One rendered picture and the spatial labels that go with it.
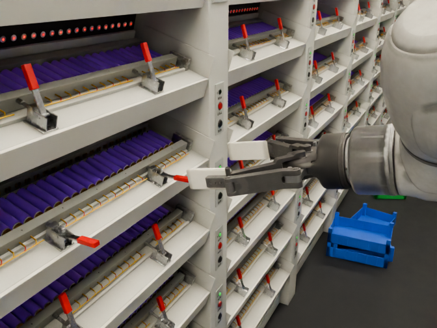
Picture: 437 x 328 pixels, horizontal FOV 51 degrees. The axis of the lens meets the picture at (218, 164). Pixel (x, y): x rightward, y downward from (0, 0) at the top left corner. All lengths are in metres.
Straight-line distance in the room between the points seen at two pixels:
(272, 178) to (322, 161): 0.07
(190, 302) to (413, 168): 0.81
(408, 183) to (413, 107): 0.17
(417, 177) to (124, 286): 0.62
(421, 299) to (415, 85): 1.95
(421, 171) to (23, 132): 0.50
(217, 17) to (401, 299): 1.62
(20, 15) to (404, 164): 0.50
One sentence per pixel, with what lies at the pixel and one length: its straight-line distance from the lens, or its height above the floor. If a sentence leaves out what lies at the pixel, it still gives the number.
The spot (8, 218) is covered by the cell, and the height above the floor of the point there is 0.98.
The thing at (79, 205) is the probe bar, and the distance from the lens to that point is 0.82.
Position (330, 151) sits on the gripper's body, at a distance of 0.59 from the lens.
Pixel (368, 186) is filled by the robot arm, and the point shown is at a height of 1.09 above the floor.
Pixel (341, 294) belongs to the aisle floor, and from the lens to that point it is 2.22.
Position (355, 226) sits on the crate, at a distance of 2.58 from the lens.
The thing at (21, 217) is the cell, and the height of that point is 0.98.
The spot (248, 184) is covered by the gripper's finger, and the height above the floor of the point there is 1.08.
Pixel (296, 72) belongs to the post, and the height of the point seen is 1.02.
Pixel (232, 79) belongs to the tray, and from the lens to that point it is 1.15.
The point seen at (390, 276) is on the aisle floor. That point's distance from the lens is 2.40.
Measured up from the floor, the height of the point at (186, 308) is 0.56.
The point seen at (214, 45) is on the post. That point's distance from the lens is 1.03.
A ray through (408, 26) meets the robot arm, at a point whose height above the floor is 1.29.
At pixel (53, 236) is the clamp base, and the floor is 0.95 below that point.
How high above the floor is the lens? 1.32
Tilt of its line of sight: 22 degrees down
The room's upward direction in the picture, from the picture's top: straight up
